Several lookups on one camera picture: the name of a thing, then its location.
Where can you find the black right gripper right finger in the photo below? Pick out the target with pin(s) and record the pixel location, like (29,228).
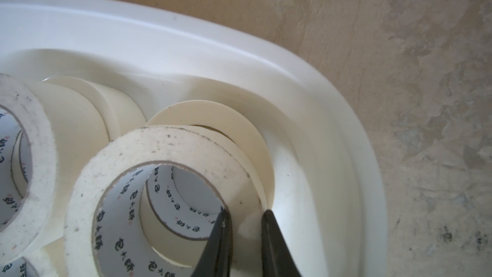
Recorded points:
(275,255)

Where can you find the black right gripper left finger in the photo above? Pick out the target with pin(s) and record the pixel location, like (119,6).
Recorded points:
(217,256)

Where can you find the cream tape roll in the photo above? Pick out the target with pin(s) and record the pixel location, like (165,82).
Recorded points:
(145,205)
(64,131)

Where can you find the white plastic storage box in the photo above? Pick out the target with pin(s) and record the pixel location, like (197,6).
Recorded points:
(329,196)

